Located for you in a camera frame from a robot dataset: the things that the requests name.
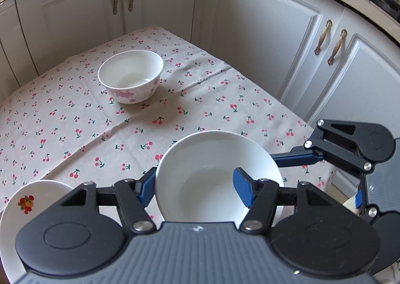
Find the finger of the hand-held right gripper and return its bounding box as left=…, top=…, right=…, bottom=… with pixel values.
left=270, top=118, right=374, bottom=174
left=354, top=189, right=386, bottom=225

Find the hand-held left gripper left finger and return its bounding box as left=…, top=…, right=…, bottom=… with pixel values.
left=61, top=167, right=158, bottom=233

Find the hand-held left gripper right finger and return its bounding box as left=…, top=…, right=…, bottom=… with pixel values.
left=233, top=168, right=336, bottom=235

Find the large white fruit-print plate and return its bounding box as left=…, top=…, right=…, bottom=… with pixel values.
left=0, top=179, right=76, bottom=284

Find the cherry-print tablecloth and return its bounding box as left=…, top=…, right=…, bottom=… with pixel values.
left=0, top=24, right=336, bottom=231

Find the white pink-flower bowl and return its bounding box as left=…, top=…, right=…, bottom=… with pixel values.
left=98, top=49, right=164, bottom=104

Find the white kitchen cabinet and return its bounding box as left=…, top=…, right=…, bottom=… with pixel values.
left=0, top=0, right=400, bottom=160

